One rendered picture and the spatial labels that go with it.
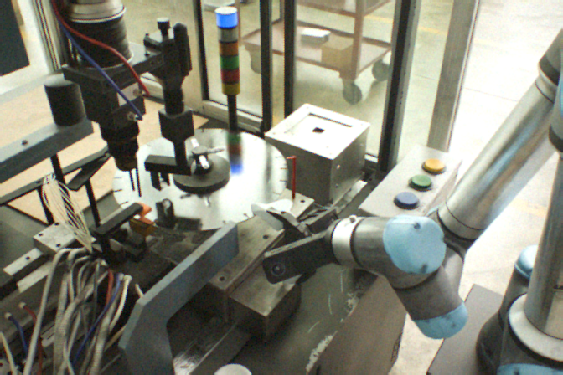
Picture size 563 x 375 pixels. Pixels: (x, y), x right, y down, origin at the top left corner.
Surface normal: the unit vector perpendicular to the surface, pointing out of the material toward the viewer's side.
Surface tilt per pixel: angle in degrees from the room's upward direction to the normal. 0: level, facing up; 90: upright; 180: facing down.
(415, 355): 0
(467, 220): 89
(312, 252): 64
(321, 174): 90
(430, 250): 58
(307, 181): 90
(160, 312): 90
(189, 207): 0
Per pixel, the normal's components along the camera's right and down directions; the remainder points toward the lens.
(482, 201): -0.45, 0.52
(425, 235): 0.59, -0.05
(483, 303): 0.00, -0.80
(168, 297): 0.83, 0.33
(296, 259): 0.12, 0.19
